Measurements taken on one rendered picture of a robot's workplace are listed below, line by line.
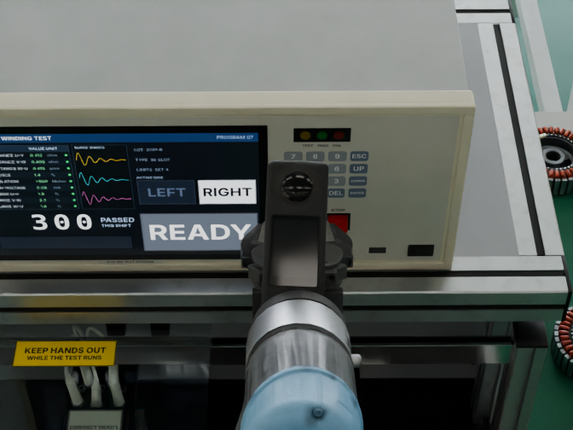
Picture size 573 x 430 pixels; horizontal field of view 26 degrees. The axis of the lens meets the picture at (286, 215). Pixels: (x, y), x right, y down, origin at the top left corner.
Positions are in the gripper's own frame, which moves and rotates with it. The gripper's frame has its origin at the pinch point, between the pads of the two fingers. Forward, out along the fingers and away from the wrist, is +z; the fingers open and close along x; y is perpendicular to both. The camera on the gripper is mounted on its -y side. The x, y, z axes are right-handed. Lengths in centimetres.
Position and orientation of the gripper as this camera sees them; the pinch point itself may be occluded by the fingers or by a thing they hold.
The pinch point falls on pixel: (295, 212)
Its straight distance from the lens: 107.9
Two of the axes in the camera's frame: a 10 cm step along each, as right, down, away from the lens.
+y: 0.0, 9.3, 3.8
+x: 10.0, -0.1, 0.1
